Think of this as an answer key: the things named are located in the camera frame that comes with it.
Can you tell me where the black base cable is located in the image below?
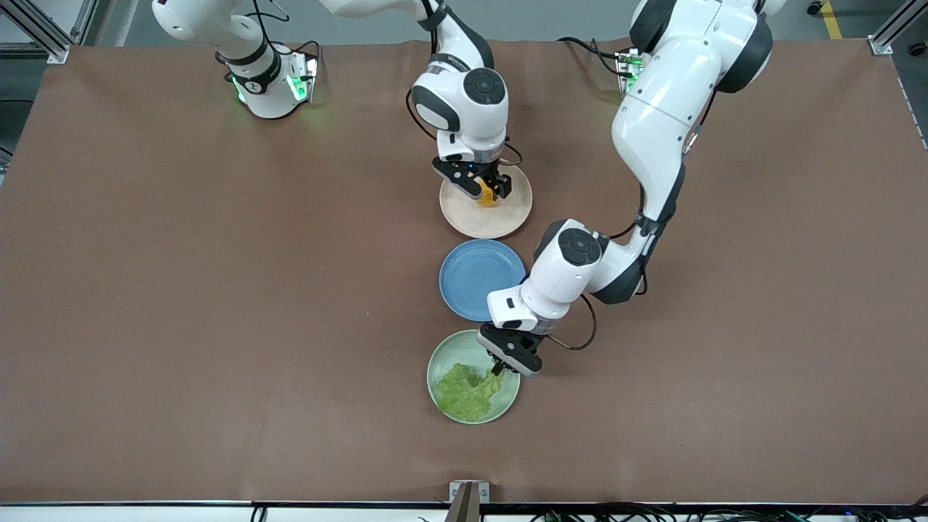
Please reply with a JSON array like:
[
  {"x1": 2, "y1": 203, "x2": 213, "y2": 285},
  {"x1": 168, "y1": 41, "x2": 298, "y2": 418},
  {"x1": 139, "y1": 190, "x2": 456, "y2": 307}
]
[
  {"x1": 557, "y1": 36, "x2": 635, "y2": 78},
  {"x1": 214, "y1": 0, "x2": 324, "y2": 80}
]

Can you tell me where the beige round plate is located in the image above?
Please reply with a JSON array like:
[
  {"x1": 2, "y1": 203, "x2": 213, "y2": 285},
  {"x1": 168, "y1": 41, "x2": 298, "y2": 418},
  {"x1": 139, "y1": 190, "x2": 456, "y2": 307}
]
[{"x1": 439, "y1": 167, "x2": 534, "y2": 239}]

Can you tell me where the brown table cover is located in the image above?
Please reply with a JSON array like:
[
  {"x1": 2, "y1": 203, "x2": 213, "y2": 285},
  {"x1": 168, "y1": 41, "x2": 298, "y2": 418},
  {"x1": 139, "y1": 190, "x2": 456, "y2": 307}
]
[{"x1": 0, "y1": 38, "x2": 928, "y2": 505}]

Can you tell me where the black right base cable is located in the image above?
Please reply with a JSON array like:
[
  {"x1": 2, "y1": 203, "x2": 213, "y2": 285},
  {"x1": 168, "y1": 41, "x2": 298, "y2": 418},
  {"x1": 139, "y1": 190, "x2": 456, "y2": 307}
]
[{"x1": 214, "y1": 0, "x2": 324, "y2": 80}]

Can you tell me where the aluminium frame profile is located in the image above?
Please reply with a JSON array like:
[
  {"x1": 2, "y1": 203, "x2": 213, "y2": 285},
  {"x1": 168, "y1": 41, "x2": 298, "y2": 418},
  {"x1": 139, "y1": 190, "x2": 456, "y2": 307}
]
[
  {"x1": 0, "y1": 0, "x2": 99, "y2": 65},
  {"x1": 867, "y1": 0, "x2": 928, "y2": 56}
]

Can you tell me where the blue round plate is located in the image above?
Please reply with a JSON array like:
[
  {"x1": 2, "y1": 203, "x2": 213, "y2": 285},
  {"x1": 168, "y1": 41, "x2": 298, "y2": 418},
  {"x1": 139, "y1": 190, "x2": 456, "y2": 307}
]
[{"x1": 439, "y1": 239, "x2": 527, "y2": 323}]

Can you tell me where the pale green round plate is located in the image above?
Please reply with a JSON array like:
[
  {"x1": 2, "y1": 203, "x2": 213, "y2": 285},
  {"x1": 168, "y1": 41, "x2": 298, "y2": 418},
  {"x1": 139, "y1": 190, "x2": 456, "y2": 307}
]
[{"x1": 426, "y1": 329, "x2": 521, "y2": 425}]

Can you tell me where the black left base cable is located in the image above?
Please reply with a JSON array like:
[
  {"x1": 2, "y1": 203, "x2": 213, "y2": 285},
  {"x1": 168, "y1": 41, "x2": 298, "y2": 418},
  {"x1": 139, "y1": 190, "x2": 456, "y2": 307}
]
[{"x1": 557, "y1": 36, "x2": 635, "y2": 78}]

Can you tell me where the green lettuce leaf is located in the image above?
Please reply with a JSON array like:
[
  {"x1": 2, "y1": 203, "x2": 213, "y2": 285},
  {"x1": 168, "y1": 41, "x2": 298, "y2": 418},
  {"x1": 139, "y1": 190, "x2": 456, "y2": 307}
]
[{"x1": 435, "y1": 362, "x2": 506, "y2": 423}]

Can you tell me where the grey metal camera mount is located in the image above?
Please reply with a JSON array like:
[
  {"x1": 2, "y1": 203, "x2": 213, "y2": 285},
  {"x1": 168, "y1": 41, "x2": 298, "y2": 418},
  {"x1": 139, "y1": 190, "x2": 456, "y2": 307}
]
[{"x1": 448, "y1": 480, "x2": 491, "y2": 522}]

